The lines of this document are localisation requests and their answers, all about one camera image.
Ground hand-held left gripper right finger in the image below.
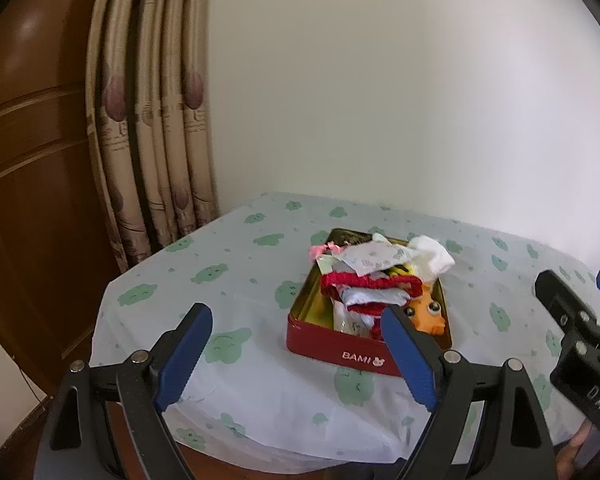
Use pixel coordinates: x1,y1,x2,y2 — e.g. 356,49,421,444
380,305,558,480

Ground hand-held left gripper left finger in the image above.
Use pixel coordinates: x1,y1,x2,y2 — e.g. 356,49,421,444
35,302,214,480

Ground orange plush toy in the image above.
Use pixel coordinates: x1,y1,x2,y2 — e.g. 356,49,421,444
404,282,449,336

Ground red gold tin box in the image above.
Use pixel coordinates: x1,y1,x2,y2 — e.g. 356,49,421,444
286,228,453,378

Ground red white doll dress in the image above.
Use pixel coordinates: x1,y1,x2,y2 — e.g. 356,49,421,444
310,242,423,341

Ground white knitted sock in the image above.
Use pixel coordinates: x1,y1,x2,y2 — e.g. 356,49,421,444
407,235,455,281

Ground white printed packet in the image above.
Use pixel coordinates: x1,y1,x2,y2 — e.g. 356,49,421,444
337,241,412,277

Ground person's right hand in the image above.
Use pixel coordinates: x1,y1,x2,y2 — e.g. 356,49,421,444
555,417,593,478

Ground cloud print tablecloth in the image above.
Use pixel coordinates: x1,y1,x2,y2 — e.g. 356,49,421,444
89,191,600,466

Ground beige patterned curtain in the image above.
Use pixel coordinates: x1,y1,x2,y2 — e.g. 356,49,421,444
85,0,219,271

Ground brown wooden door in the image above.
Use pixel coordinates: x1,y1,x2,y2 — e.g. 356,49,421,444
0,0,126,396

